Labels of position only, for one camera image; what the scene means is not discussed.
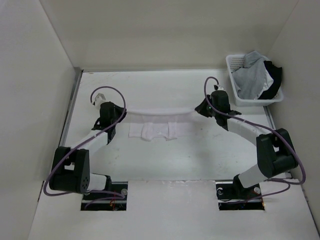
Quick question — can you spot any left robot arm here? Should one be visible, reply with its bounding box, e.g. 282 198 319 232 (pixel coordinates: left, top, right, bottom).
47 101 127 200

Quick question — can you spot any pale pink tank top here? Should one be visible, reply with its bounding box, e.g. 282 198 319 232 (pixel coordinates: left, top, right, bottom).
124 107 196 142

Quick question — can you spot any grey tank top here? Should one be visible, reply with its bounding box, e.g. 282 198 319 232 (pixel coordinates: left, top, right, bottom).
232 51 268 100

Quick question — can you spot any white plastic laundry basket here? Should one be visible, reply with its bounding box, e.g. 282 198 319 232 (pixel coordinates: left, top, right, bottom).
225 53 285 107

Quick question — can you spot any metal table rail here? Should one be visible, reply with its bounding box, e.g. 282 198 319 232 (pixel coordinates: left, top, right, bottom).
56 67 83 149
263 105 293 180

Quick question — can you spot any left metal table rail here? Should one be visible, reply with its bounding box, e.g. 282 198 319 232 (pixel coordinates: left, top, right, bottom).
56 67 83 149

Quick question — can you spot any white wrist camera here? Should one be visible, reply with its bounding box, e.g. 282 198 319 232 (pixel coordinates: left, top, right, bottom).
92 93 106 110
214 84 225 91

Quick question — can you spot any black tank top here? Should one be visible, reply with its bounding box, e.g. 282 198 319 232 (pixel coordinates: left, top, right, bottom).
258 60 283 100

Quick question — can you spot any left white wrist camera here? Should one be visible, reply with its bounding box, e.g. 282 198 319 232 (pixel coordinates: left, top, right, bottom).
92 93 106 110

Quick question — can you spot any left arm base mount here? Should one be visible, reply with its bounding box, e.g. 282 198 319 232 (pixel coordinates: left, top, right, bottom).
80 182 129 212

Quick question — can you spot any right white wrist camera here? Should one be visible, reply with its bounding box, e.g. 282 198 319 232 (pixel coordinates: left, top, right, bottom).
214 84 225 91

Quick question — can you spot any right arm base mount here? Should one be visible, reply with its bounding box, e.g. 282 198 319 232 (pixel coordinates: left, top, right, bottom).
215 181 265 211

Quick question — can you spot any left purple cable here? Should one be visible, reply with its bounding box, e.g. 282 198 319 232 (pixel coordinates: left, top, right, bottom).
42 86 127 210

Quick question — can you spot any right metal table rail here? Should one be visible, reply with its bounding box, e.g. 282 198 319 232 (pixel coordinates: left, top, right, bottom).
263 105 293 180

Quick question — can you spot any white tank top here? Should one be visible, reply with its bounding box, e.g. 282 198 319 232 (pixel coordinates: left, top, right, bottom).
261 72 274 93

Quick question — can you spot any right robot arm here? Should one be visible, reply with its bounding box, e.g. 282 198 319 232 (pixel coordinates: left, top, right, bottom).
195 90 299 198

